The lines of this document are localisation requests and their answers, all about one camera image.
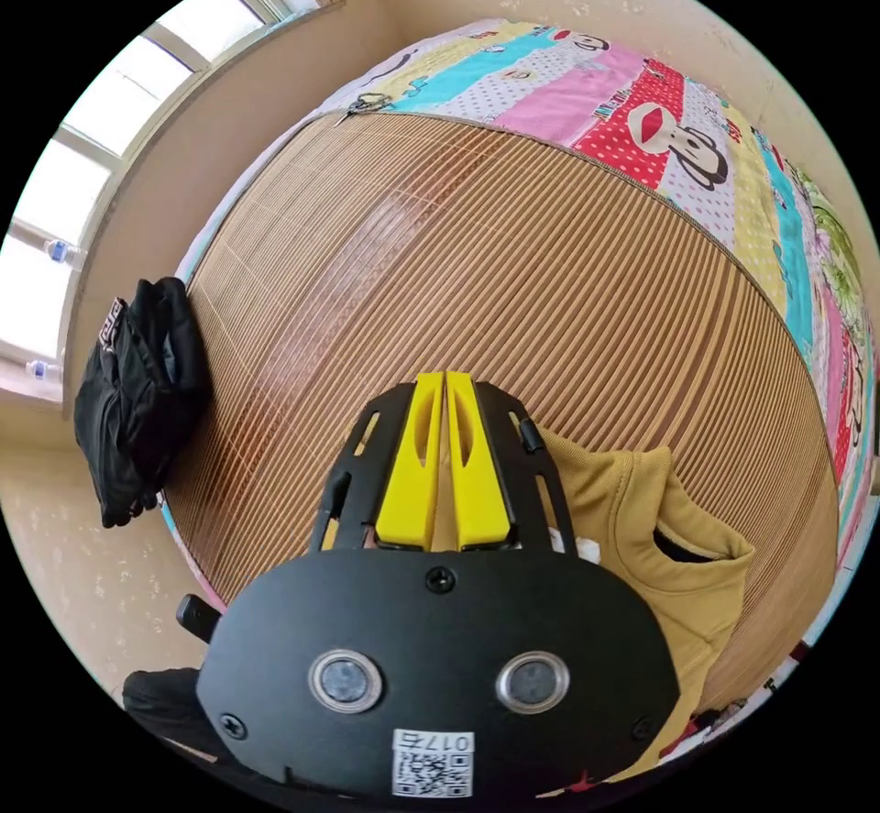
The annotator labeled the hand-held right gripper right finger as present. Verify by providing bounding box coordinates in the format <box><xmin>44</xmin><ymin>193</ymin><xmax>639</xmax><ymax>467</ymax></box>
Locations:
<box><xmin>446</xmin><ymin>370</ymin><xmax>515</xmax><ymax>551</ymax></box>

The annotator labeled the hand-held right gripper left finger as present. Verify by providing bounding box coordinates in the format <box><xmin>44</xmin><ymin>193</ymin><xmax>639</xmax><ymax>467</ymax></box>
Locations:
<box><xmin>374</xmin><ymin>372</ymin><xmax>448</xmax><ymax>548</ymax></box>

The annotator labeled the yellow long sleeve shirt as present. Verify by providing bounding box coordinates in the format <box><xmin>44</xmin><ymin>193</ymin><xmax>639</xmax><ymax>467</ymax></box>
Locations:
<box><xmin>433</xmin><ymin>424</ymin><xmax>756</xmax><ymax>781</ymax></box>

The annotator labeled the bed with woven mat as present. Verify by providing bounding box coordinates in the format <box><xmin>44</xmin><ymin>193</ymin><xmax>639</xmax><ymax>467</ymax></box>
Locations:
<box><xmin>159</xmin><ymin>16</ymin><xmax>880</xmax><ymax>802</ymax></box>

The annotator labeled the pile of clothes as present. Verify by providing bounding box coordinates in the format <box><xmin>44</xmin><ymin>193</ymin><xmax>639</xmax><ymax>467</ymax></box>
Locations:
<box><xmin>72</xmin><ymin>276</ymin><xmax>212</xmax><ymax>530</ymax></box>

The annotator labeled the window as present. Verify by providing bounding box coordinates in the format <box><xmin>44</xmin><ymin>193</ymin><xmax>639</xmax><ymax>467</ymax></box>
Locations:
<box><xmin>0</xmin><ymin>0</ymin><xmax>345</xmax><ymax>403</ymax></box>

